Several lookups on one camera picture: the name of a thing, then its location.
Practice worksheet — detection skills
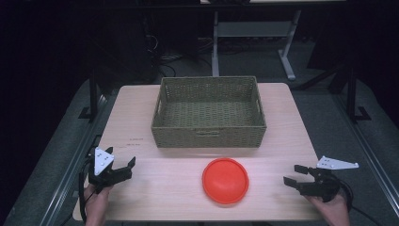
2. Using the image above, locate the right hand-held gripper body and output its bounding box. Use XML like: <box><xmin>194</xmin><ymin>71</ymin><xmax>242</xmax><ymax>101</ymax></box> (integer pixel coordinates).
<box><xmin>297</xmin><ymin>155</ymin><xmax>360</xmax><ymax>203</ymax></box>

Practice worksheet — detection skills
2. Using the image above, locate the person's left hand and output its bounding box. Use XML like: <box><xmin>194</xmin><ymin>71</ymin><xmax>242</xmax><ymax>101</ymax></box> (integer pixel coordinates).
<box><xmin>83</xmin><ymin>183</ymin><xmax>113</xmax><ymax>226</ymax></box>

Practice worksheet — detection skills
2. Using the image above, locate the grey metal desk frame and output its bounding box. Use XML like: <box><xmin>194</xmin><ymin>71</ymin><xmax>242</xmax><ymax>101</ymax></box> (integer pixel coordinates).
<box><xmin>211</xmin><ymin>8</ymin><xmax>303</xmax><ymax>82</ymax></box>

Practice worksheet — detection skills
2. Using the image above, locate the person's right hand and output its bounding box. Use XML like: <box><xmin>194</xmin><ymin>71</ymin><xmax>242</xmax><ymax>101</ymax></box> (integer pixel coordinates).
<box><xmin>305</xmin><ymin>189</ymin><xmax>351</xmax><ymax>226</ymax></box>

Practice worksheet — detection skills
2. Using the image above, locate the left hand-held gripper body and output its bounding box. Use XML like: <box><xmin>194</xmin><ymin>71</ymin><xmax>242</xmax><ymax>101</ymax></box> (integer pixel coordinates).
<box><xmin>87</xmin><ymin>146</ymin><xmax>133</xmax><ymax>194</ymax></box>

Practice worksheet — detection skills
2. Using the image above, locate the red round plastic disc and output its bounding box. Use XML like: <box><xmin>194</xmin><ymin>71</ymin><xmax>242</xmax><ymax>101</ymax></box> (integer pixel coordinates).
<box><xmin>201</xmin><ymin>156</ymin><xmax>250</xmax><ymax>206</ymax></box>

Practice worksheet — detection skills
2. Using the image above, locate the bundle of floor cables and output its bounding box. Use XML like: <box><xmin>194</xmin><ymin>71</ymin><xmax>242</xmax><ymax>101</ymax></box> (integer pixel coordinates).
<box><xmin>142</xmin><ymin>32</ymin><xmax>217</xmax><ymax>78</ymax></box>

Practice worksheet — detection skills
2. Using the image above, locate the black metal stand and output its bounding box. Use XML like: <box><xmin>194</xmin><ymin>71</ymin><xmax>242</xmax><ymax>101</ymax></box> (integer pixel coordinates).
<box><xmin>77</xmin><ymin>67</ymin><xmax>102</xmax><ymax>121</ymax></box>
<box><xmin>344</xmin><ymin>67</ymin><xmax>373</xmax><ymax>124</ymax></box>

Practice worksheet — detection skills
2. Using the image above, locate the green woven basket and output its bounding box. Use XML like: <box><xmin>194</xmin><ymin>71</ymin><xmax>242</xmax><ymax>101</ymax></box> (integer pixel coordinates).
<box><xmin>151</xmin><ymin>75</ymin><xmax>268</xmax><ymax>149</ymax></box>

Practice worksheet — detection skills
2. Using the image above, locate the metal floor rail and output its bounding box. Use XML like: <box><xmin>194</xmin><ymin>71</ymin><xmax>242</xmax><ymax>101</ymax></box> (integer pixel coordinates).
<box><xmin>39</xmin><ymin>92</ymin><xmax>109</xmax><ymax>226</ymax></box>
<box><xmin>332</xmin><ymin>93</ymin><xmax>399</xmax><ymax>219</ymax></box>

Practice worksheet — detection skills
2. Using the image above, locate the black cable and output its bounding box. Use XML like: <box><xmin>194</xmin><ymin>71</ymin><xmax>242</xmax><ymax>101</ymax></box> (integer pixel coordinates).
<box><xmin>328</xmin><ymin>173</ymin><xmax>384</xmax><ymax>226</ymax></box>
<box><xmin>77</xmin><ymin>156</ymin><xmax>96</xmax><ymax>224</ymax></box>

